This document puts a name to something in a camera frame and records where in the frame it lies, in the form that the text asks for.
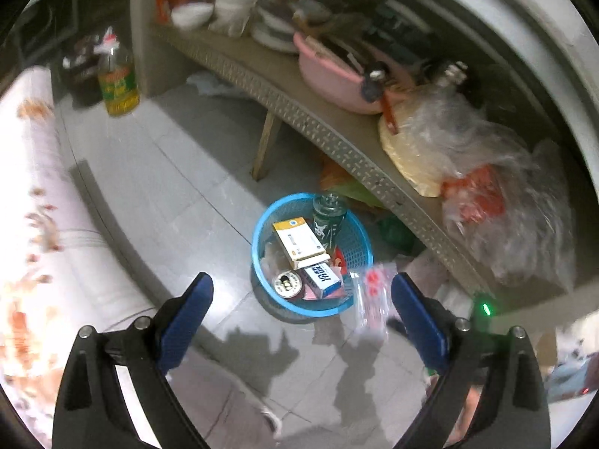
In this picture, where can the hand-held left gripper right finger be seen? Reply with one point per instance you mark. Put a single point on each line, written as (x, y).
(419, 322)

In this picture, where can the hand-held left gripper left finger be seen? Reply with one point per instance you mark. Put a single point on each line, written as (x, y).
(187, 322)

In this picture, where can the clear zip bag pink print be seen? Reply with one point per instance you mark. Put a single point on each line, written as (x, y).
(374, 299)

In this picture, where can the red white wrapper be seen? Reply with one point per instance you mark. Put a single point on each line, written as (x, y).
(338, 262)

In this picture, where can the blue plastic basket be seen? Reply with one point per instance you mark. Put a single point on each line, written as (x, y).
(355, 243)

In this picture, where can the blue white toothpaste box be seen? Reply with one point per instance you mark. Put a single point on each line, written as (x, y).
(323, 278)

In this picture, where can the round silver tin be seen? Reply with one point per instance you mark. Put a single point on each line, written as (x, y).
(286, 284)

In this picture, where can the green plastic bottle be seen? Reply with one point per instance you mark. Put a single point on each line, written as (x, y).
(327, 229)

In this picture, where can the yellow white box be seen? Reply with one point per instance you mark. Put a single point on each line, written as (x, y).
(299, 243)

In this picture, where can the green plastic bag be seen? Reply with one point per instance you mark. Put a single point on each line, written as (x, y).
(395, 234)

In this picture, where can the crumpled clear plastic bags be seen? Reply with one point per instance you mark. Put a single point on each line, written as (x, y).
(514, 224)

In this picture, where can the white shoe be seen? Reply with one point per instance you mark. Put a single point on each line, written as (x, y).
(272, 423)

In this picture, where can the yellow plate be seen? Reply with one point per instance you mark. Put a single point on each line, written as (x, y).
(412, 163)

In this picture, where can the orange plastic bag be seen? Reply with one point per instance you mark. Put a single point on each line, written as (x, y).
(337, 180)

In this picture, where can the floral checked tablecloth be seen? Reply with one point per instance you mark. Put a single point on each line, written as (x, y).
(28, 196)

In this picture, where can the cooking oil bottle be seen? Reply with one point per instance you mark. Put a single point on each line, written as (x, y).
(119, 89)

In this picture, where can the pink plastic basin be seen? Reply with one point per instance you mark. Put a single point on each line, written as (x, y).
(327, 79)

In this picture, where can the dark bag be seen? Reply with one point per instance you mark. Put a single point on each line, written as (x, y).
(82, 70)

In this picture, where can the stack of plates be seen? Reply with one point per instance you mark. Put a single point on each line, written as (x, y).
(274, 32)

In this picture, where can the white bowl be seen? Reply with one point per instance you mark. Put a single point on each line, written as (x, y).
(192, 15)

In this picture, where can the stack of white bowls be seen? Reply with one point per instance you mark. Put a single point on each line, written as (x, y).
(236, 4)

